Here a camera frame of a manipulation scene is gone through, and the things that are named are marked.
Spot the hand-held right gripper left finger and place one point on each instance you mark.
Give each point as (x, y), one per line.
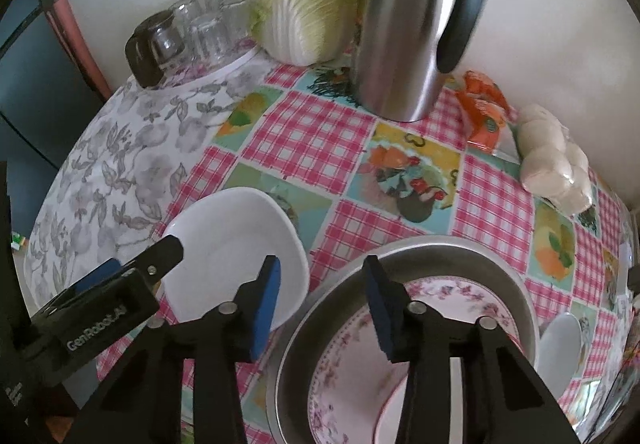
(264, 309)

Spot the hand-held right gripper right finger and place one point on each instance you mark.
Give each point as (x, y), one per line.
(382, 309)

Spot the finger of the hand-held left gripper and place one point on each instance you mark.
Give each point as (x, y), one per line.
(97, 274)
(167, 251)

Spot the stainless steel basin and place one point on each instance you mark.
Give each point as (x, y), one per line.
(320, 309)

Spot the white square bowl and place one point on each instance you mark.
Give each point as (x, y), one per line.
(225, 234)

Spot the pink floral plate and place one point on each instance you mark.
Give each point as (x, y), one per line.
(345, 374)

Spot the strawberry print bowl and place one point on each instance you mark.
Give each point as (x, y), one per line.
(387, 419)

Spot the floral pink-rimmed plate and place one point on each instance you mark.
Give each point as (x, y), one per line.
(560, 349)

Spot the green carton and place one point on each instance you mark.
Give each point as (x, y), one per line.
(19, 239)

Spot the grey floral cloth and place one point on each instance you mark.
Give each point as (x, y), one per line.
(115, 159)

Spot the pink checked tablecloth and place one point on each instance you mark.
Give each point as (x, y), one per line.
(310, 134)

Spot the dark grey cabinet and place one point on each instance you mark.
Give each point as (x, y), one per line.
(35, 99)

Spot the white round tray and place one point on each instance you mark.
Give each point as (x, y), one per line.
(235, 66)

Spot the dark brown glass jar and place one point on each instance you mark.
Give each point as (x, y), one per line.
(140, 54)

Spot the orange snack packet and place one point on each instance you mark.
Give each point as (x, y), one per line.
(487, 126)
(482, 86)

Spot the pink board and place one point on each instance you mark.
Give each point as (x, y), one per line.
(80, 49)

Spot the bag of white buns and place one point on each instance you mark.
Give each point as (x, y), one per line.
(550, 159)

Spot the stainless steel thermos jug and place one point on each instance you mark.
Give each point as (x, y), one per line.
(400, 34)

